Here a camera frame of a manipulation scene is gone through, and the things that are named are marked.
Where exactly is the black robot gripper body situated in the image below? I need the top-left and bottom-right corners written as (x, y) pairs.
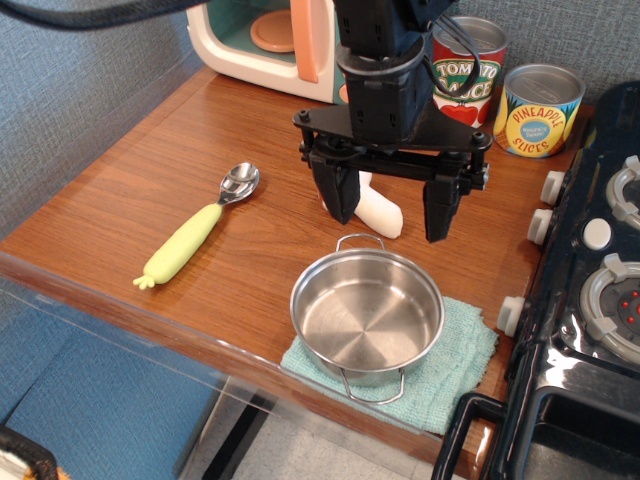
top-left (293, 33), bottom-right (491, 191)

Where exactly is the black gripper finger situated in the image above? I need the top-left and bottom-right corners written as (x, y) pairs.
top-left (311, 161), bottom-right (360, 225)
top-left (423, 174), bottom-right (468, 243)

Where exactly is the small stainless steel pot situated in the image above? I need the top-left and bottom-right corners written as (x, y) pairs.
top-left (289, 233), bottom-right (445, 406)

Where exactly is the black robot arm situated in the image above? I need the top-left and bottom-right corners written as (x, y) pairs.
top-left (293, 1), bottom-right (492, 242)

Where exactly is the plush white brown mushroom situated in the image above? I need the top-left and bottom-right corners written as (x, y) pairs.
top-left (317, 170), bottom-right (404, 240)

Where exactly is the tomato sauce can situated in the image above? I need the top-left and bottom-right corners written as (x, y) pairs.
top-left (432, 16), bottom-right (508, 127)

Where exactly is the pineapple slices can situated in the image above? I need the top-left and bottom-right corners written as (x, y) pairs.
top-left (493, 64), bottom-right (585, 159)

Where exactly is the toy microwave teal and cream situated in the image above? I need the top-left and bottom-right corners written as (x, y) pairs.
top-left (187, 0), bottom-right (347, 104)

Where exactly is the light teal folded cloth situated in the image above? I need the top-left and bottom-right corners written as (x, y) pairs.
top-left (281, 297), bottom-right (499, 435)

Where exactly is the black toy stove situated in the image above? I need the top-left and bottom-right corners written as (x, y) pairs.
top-left (433, 81), bottom-right (639, 479)

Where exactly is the orange plush object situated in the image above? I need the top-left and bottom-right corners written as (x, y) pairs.
top-left (23, 467), bottom-right (71, 480)

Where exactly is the spoon with green handle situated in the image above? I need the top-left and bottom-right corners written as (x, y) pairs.
top-left (133, 162), bottom-right (260, 290)

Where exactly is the black cable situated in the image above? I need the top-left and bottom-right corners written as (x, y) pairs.
top-left (0, 0), bottom-right (211, 32)

